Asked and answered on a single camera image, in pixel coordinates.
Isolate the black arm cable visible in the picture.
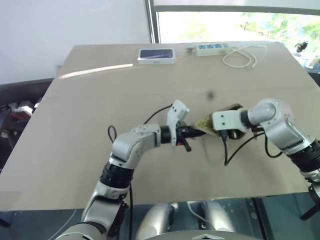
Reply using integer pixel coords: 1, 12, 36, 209
107, 104, 174, 143
219, 128, 285, 167

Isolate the white phone box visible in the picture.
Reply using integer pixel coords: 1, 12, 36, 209
137, 48, 176, 66

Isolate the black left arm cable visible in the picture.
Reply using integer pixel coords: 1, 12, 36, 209
107, 104, 174, 143

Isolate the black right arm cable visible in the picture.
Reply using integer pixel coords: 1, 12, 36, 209
219, 128, 285, 167

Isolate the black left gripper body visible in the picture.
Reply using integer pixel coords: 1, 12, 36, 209
175, 121, 191, 147

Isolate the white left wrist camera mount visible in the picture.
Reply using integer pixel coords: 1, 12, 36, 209
166, 99, 190, 147

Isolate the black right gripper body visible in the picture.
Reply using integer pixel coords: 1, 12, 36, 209
225, 129, 242, 140

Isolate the black stand leg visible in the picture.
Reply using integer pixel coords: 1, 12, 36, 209
299, 183, 320, 221

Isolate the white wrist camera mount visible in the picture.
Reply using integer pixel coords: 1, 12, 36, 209
211, 108, 247, 132
166, 99, 190, 147

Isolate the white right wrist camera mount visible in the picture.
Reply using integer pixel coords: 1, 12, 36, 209
211, 108, 247, 132

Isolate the white cable under table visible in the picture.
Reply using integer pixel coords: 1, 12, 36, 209
186, 201, 217, 230

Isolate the white power strip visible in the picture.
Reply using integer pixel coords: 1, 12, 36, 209
194, 42, 230, 57

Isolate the red and white clutter box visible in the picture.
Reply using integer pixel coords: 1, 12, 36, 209
14, 99, 35, 118

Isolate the grey window frame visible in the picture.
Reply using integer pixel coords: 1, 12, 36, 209
145, 0, 161, 45

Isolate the grey robot torso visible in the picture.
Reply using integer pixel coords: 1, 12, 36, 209
154, 230, 253, 240

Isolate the silver rounded robot leg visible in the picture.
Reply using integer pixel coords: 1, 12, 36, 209
137, 202, 175, 240
203, 200, 236, 233

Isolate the small dark object outside window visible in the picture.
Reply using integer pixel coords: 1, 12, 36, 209
294, 39, 309, 53

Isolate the tan speckled pouch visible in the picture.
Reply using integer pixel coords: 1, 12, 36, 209
194, 103, 247, 141

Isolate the white coiled cable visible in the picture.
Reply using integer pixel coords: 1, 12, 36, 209
221, 44, 268, 70

